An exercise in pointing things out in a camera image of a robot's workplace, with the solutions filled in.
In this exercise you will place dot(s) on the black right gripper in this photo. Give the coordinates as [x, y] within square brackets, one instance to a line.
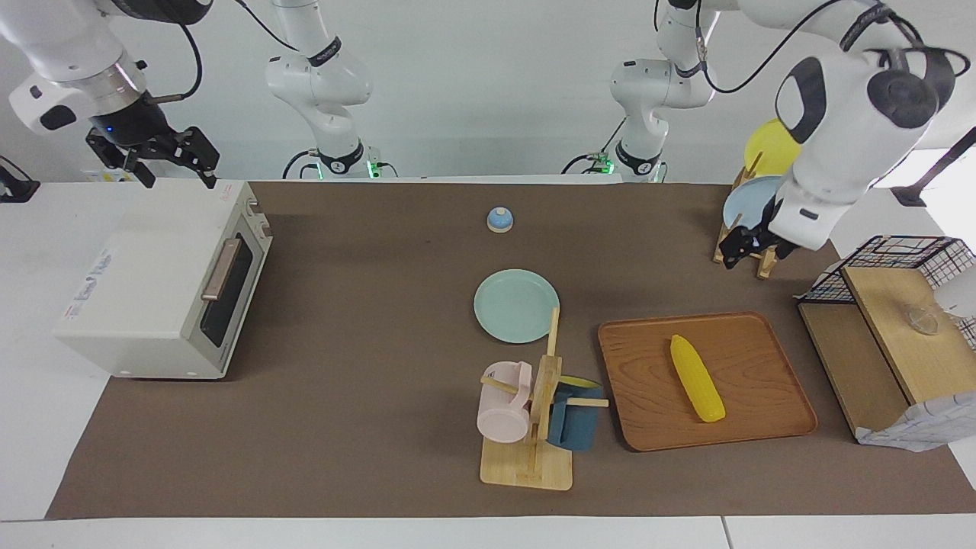
[133, 126]

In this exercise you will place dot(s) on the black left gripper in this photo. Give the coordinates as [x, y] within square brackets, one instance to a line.
[766, 232]

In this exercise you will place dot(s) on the yellow corn cob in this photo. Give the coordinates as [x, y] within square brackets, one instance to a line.
[698, 381]

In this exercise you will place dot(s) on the mint green plate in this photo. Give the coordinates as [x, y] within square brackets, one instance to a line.
[515, 305]

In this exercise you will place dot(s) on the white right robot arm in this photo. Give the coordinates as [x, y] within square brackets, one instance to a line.
[320, 84]

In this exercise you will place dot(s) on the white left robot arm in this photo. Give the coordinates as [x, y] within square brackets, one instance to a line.
[839, 152]

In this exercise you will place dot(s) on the white toaster oven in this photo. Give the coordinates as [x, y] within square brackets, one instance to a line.
[137, 267]

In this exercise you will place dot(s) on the wooden plate rack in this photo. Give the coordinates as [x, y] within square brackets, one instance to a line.
[765, 271]

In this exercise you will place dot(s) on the light blue plate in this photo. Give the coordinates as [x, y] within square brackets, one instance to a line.
[743, 202]

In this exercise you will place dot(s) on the white power strip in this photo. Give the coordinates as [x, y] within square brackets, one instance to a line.
[107, 175]

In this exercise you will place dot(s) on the white grid-pattern cloth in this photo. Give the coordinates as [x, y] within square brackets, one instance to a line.
[820, 282]
[915, 431]

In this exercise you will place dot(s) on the yellow plate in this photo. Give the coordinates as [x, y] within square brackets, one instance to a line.
[766, 149]

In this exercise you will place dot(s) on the brown wooden tray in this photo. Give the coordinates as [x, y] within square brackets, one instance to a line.
[762, 366]

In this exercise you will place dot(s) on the black clamp device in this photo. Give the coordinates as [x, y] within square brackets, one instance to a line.
[15, 187]

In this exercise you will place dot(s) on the clear glass cup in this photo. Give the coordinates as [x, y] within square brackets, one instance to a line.
[923, 320]

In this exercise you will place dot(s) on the black stand leg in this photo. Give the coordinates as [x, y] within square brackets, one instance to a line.
[942, 171]

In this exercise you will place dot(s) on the white pitcher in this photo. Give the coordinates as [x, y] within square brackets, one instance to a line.
[961, 293]

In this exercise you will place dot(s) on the dark teal mug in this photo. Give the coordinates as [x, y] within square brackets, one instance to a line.
[576, 427]

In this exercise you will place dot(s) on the blue round call bell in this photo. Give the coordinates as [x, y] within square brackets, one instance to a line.
[500, 219]

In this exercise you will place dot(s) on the brown table mat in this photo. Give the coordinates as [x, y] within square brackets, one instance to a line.
[381, 381]

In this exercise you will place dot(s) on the pink mug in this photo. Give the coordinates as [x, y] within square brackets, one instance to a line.
[503, 415]

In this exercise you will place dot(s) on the wooden mug tree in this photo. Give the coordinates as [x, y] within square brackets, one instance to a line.
[526, 465]

